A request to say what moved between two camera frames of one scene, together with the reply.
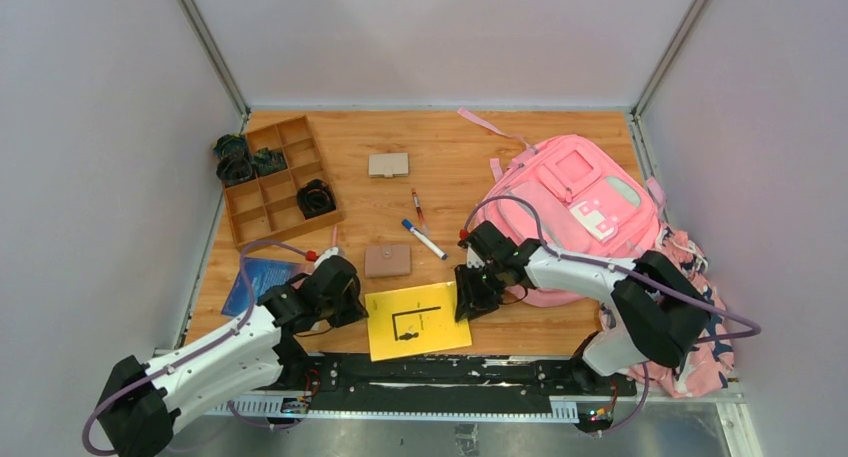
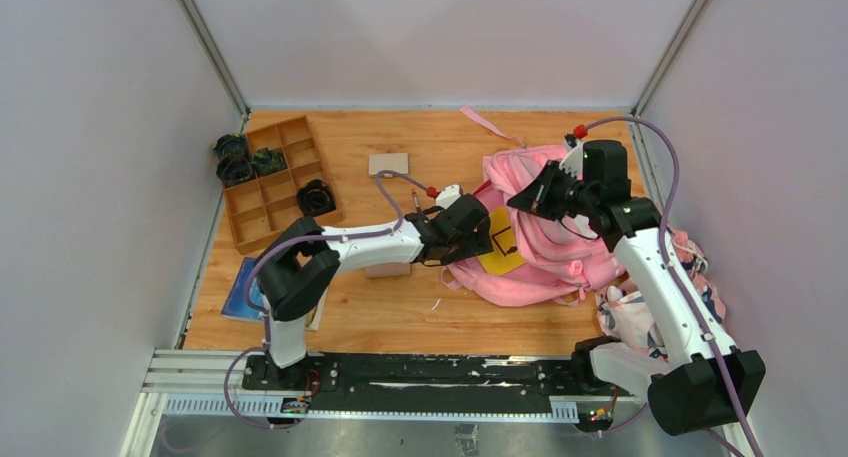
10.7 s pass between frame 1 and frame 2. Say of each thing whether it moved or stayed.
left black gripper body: moved
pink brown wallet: stayed
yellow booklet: moved
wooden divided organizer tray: stayed
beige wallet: stayed
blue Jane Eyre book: stayed
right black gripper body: moved
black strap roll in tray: stayed
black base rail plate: stayed
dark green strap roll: stayed
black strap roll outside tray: stayed
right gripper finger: moved
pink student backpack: moved
